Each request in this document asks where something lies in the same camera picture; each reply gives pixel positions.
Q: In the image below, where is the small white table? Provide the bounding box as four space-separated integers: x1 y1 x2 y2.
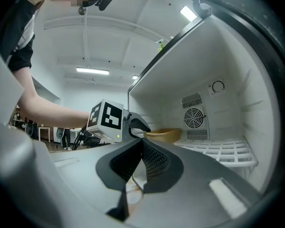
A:
37 126 51 143

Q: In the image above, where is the person's left forearm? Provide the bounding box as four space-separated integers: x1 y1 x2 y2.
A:
15 65 91 129

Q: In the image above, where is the white mini fridge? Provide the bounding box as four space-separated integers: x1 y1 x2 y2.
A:
127 0 285 224

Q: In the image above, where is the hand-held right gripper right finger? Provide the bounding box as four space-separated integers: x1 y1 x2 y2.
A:
133 138 260 228

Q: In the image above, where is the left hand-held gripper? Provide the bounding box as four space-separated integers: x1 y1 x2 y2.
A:
85 98 152 143

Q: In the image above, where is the white wire fridge shelf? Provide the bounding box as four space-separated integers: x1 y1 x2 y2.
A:
172 137 259 169

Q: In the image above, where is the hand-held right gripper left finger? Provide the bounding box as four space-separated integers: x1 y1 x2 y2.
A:
0 126 143 228

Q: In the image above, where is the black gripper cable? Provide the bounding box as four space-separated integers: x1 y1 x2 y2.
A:
72 126 89 152

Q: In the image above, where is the person's black white shirt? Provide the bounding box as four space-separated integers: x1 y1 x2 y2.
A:
0 0 37 74

